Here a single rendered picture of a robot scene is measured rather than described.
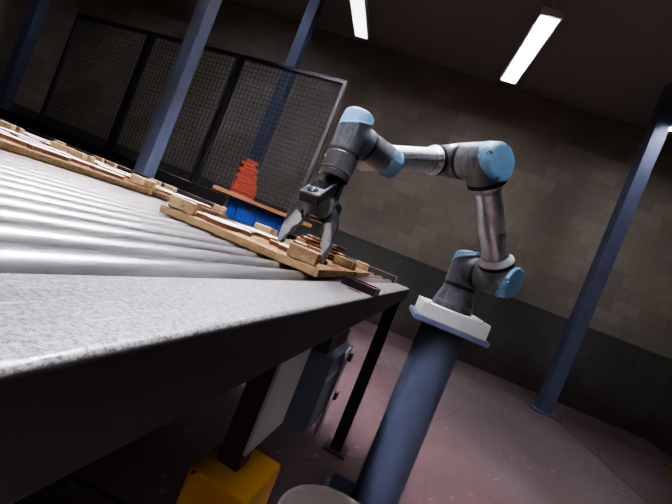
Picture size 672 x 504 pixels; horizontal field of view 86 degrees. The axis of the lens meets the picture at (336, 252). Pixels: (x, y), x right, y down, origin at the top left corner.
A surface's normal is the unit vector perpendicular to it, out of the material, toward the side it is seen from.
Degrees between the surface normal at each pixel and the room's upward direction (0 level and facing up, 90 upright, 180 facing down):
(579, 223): 90
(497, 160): 84
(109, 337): 0
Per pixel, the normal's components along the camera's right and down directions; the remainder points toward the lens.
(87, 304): 0.37, -0.93
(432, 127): -0.14, -0.04
